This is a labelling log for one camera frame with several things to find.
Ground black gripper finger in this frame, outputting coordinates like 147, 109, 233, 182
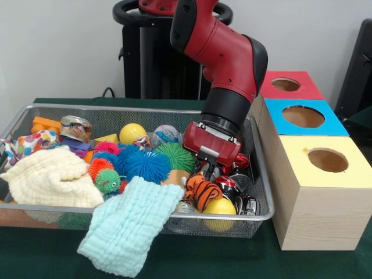
195, 156, 209, 177
212, 163, 224, 181

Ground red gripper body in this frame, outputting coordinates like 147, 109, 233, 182
183, 121, 242, 168

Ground orange striped tiger plush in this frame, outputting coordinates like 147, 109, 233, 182
183, 173, 223, 213

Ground blue spiky ball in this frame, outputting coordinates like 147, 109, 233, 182
124, 149, 172, 184
112, 145, 137, 175

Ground mint green cloth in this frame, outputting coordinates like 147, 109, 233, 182
77, 176, 185, 278

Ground cream knitted cloth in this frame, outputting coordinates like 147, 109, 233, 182
0, 150, 105, 208

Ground clear mesh bin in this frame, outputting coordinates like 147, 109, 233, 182
0, 105, 274, 237

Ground wooden box with three holes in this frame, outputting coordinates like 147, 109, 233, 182
249, 70, 372, 252

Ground green spiky ball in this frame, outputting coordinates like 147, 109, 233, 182
156, 142, 196, 173

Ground yellow ball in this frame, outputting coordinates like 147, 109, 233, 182
202, 198, 238, 232
119, 123, 147, 145

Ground dark green table cloth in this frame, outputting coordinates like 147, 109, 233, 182
0, 98, 372, 279

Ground colourful patterned cloth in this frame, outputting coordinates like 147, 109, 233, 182
2, 130, 60, 164

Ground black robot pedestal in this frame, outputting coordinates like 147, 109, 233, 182
113, 0, 233, 99

